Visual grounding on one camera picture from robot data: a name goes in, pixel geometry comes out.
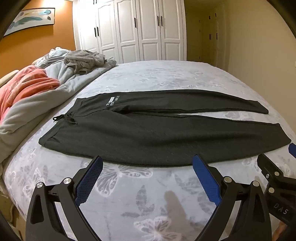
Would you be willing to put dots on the crumpled grey garment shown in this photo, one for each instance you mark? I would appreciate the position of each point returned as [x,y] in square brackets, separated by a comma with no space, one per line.
[85,60]

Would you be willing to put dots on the light grey duvet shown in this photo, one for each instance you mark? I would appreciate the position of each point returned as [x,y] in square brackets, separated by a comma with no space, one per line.
[37,106]

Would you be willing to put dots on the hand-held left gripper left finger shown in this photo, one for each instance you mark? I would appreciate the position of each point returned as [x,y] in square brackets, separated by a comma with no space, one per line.
[89,183]

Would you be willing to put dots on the white panelled wardrobe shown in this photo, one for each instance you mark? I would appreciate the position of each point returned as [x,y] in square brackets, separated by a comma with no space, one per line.
[129,30]

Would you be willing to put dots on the dark grey pants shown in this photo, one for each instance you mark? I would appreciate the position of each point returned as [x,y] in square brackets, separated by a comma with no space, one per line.
[148,134]

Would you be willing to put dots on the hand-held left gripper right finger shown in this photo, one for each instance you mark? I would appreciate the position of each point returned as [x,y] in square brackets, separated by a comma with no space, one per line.
[204,180]

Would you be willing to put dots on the framed feather wall picture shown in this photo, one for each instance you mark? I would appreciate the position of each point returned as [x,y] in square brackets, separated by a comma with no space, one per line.
[30,19]

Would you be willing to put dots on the bed with butterfly sheet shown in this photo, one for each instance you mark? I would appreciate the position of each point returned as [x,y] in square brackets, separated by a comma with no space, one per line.
[150,76]

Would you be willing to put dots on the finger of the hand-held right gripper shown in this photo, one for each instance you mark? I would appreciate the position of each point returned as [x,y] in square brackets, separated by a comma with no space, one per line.
[268,166]
[293,148]

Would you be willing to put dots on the pink blanket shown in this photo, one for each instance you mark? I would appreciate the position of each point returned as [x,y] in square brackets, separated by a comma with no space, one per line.
[25,83]

